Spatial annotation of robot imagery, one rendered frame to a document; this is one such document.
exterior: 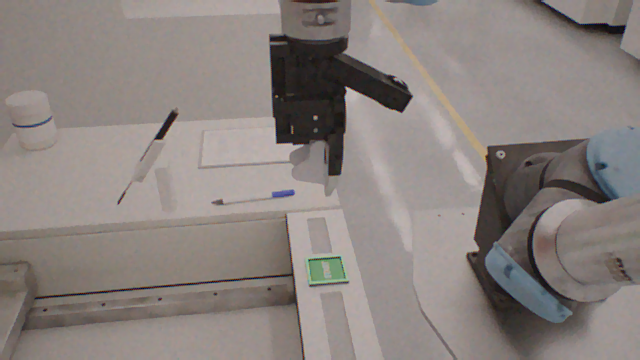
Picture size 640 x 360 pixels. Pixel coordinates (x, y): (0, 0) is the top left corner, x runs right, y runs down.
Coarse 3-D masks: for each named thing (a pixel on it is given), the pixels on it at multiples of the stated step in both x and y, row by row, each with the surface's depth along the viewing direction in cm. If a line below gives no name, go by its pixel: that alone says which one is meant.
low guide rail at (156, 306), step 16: (240, 288) 93; (256, 288) 93; (272, 288) 93; (80, 304) 90; (96, 304) 90; (112, 304) 90; (128, 304) 90; (144, 304) 90; (160, 304) 90; (176, 304) 90; (192, 304) 91; (208, 304) 91; (224, 304) 92; (240, 304) 92; (256, 304) 93; (272, 304) 93; (32, 320) 88; (48, 320) 89; (64, 320) 89; (80, 320) 90; (96, 320) 90; (112, 320) 91
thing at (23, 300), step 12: (36, 288) 92; (0, 300) 87; (12, 300) 87; (24, 300) 87; (0, 312) 84; (12, 312) 84; (24, 312) 87; (0, 324) 83; (12, 324) 83; (0, 336) 81; (12, 336) 82; (0, 348) 79; (12, 348) 82
